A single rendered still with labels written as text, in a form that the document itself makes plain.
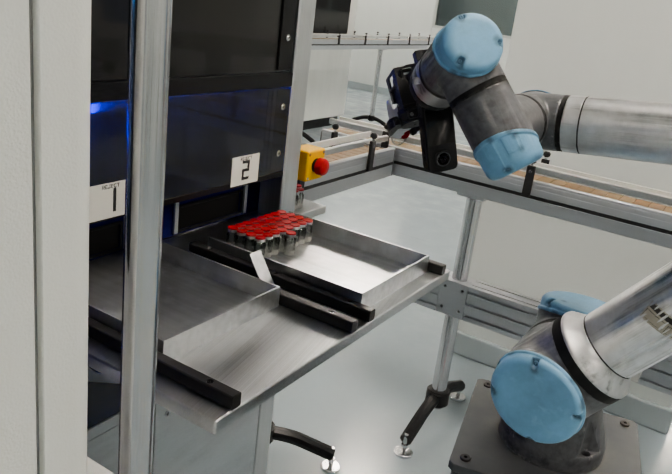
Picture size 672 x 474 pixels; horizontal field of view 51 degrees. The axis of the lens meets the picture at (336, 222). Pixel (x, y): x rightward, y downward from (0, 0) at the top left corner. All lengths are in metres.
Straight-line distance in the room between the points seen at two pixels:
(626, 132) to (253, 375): 0.57
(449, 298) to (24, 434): 1.94
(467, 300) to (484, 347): 0.72
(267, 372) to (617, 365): 0.45
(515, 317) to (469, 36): 1.50
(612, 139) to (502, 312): 1.37
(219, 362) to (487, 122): 0.48
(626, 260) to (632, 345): 1.88
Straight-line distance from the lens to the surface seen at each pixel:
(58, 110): 0.40
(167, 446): 1.56
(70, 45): 0.40
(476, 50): 0.85
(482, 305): 2.27
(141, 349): 0.52
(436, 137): 1.02
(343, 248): 1.46
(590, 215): 2.08
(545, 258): 2.80
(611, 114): 0.95
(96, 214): 1.19
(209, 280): 1.25
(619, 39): 2.64
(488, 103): 0.85
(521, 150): 0.85
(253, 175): 1.46
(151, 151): 0.46
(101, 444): 1.41
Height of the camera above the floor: 1.39
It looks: 18 degrees down
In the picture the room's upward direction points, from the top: 7 degrees clockwise
